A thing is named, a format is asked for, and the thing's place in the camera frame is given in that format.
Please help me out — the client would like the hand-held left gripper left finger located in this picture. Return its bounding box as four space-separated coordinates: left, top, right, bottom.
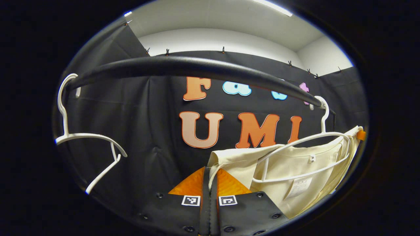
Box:
139 167 210 236

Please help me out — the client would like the black backdrop cloth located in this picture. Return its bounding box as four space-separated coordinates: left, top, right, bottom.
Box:
52 23 369 226

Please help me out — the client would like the cream button shirt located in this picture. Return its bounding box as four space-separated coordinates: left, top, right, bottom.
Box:
207 126 364 219

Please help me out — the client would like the empty white hanger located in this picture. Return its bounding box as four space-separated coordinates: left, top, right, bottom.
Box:
55 73 128 194

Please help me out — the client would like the white shirt hanger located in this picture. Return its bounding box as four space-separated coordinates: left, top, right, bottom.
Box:
251 96 351 183

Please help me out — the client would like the ceiling light panel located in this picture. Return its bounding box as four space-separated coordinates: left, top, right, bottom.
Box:
253 0 293 17

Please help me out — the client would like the black clothes rack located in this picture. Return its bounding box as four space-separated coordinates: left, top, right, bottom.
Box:
66 56 336 114

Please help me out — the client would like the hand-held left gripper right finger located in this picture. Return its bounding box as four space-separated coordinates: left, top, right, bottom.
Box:
209 167 289 236

